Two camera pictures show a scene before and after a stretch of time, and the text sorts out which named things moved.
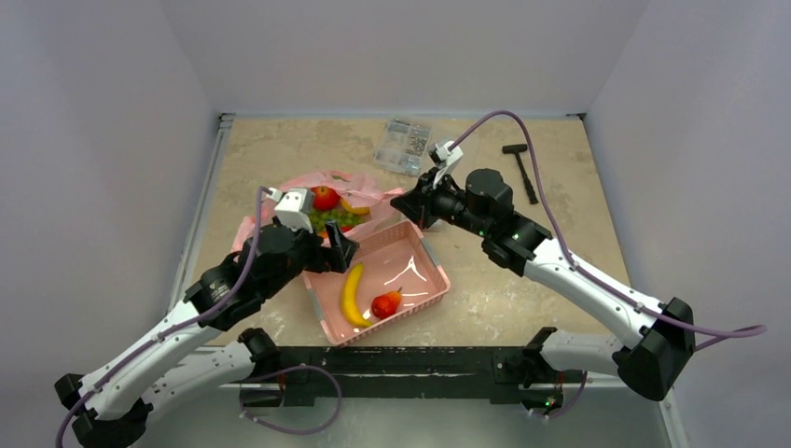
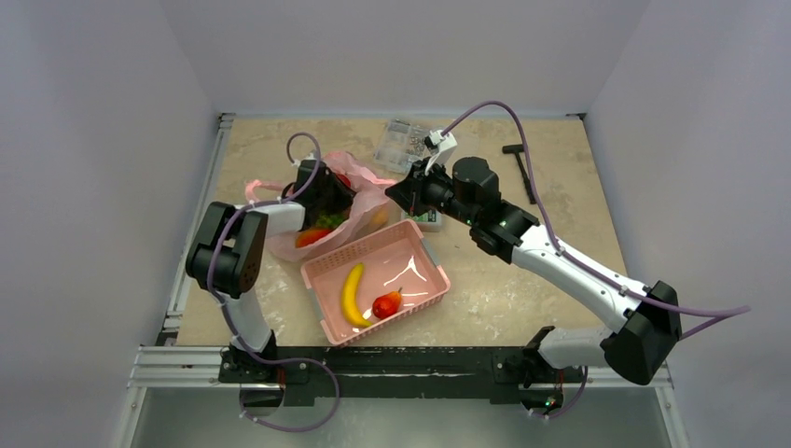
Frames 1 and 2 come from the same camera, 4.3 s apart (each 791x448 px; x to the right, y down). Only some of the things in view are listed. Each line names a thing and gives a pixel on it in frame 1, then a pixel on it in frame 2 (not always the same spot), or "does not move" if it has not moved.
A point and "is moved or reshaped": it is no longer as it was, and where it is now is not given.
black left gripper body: (310, 254) -> (333, 198)
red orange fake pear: (386, 304) does not move
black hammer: (516, 148) does not move
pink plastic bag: (356, 189) is moved or reshaped
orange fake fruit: (355, 210) -> (381, 217)
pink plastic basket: (393, 273) does not move
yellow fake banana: (350, 296) does not move
